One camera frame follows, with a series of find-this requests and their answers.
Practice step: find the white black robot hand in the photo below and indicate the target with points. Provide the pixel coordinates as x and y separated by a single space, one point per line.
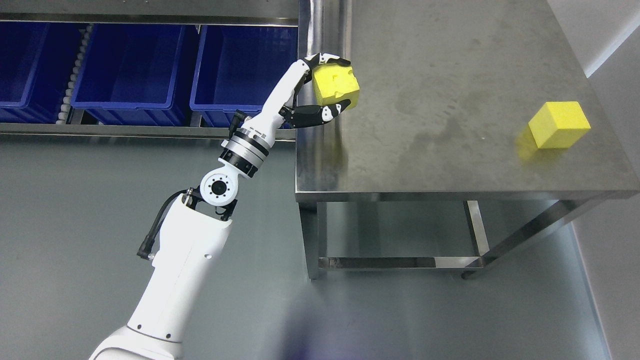
281 105

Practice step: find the metal shelf rack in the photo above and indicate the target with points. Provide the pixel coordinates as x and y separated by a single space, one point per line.
246 13

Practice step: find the stainless steel table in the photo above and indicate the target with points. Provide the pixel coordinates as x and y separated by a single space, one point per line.
447 88

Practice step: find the blue bin left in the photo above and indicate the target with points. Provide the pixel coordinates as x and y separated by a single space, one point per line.
36 61

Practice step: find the blue bin right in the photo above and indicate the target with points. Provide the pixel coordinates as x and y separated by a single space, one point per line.
237 67

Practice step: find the notched yellow foam block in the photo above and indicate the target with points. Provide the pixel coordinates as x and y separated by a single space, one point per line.
333 83

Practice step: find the blue bin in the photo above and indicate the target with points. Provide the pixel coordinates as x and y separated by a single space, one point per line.
36 61
237 67
137 74

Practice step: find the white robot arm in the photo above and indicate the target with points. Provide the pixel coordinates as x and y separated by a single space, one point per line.
189 244

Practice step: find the blue bin middle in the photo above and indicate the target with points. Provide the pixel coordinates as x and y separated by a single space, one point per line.
137 74

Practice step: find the plain yellow foam block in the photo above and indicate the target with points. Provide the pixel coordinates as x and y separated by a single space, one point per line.
558 125

